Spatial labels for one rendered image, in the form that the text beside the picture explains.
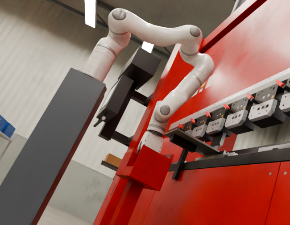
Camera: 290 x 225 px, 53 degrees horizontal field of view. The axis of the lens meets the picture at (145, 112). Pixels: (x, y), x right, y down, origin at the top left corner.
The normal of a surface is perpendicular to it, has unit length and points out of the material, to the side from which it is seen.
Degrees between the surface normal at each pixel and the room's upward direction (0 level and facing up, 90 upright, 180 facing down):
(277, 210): 90
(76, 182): 90
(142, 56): 90
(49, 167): 90
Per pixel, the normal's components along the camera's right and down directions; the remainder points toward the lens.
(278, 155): -0.87, -0.47
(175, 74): 0.31, -0.22
